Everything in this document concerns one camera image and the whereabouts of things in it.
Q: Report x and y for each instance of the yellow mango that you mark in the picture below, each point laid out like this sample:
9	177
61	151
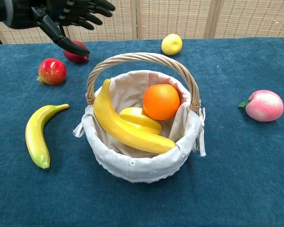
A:
139	119

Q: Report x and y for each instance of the green-tipped yellow banana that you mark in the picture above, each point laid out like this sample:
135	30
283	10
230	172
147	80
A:
35	137

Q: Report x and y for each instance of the wicker basket with cloth liner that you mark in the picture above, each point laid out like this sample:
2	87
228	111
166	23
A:
137	165

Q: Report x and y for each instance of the pink peach with leaf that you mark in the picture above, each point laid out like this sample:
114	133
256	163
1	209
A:
265	106

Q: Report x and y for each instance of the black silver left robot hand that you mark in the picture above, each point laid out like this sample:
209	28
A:
49	11

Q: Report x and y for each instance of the blue table cloth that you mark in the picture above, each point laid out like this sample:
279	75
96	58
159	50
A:
227	165

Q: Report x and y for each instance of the orange fruit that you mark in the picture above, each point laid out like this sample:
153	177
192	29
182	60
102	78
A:
161	101

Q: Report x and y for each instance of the woven folding screen panel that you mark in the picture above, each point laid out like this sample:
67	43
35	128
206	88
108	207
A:
118	28
191	19
26	35
251	19

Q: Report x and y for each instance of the plain yellow banana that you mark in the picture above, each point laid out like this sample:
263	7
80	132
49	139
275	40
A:
123	132

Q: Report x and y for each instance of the dark red apple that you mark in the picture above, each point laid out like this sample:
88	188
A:
73	58

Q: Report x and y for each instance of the red pomegranate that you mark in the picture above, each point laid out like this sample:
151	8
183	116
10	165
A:
52	71

